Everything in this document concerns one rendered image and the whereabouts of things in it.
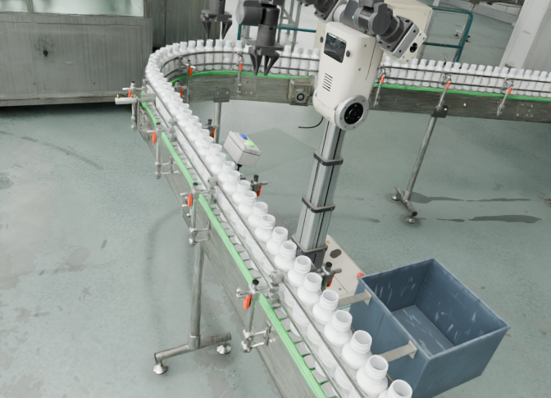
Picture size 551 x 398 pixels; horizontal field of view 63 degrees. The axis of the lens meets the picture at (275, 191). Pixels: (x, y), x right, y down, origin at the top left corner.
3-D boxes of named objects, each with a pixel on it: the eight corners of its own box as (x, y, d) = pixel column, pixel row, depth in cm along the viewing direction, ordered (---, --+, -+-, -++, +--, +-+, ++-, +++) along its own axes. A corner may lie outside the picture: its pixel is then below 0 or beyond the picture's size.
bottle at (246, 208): (236, 247, 133) (241, 200, 124) (232, 235, 138) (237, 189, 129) (256, 246, 135) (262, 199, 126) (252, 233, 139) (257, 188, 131)
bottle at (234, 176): (235, 212, 148) (240, 167, 140) (241, 222, 144) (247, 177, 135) (218, 213, 146) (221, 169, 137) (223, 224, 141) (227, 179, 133)
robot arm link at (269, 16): (284, 6, 132) (275, 2, 136) (263, 5, 128) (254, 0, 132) (280, 31, 135) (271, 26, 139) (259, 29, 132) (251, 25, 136)
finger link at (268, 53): (275, 79, 142) (280, 49, 138) (255, 79, 139) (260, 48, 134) (266, 71, 147) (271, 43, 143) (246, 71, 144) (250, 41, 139)
